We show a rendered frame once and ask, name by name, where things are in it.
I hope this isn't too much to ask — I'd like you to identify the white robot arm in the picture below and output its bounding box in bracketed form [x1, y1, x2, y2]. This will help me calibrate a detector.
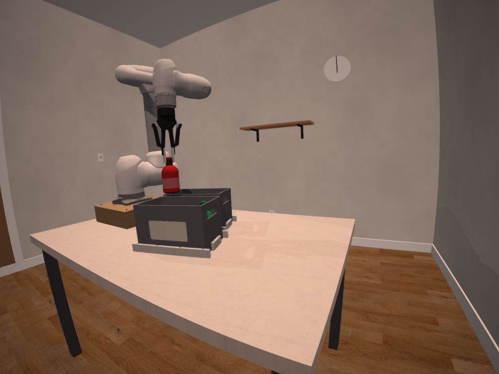
[112, 59, 212, 206]

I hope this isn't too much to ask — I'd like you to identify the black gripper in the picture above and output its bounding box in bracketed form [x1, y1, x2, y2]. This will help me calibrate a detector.
[151, 108, 182, 163]

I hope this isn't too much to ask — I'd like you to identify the dark red bottle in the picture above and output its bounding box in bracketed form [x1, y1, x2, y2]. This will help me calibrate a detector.
[162, 157, 180, 194]

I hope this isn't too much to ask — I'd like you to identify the green bottle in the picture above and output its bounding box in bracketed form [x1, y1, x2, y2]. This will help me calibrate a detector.
[200, 201, 213, 217]

